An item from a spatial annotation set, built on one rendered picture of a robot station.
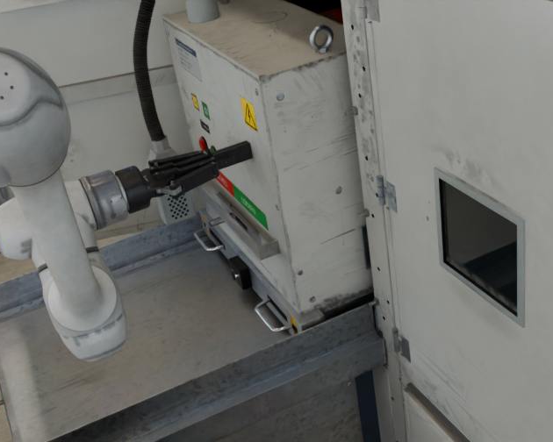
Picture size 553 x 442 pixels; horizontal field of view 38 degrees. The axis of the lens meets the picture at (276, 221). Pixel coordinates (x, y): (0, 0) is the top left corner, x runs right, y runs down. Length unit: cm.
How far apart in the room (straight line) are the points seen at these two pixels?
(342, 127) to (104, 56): 72
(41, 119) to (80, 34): 115
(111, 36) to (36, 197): 92
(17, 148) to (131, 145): 124
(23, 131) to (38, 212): 32
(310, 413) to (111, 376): 39
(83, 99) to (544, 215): 123
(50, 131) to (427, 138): 53
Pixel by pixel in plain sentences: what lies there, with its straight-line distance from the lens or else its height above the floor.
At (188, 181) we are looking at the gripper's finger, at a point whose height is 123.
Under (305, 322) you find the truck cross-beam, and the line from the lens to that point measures 147.
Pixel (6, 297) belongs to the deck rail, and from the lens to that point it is 189.
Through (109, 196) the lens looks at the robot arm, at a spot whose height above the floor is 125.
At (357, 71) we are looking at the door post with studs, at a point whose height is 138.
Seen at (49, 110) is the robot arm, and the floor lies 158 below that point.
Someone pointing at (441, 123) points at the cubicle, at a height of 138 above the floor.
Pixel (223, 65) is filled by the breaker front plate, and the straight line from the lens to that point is 142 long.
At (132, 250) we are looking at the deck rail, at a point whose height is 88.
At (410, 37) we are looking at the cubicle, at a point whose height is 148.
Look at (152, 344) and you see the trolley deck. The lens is 164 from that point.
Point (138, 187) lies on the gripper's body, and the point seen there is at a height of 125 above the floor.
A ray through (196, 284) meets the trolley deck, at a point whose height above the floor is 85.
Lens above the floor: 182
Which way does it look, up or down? 30 degrees down
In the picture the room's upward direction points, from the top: 10 degrees counter-clockwise
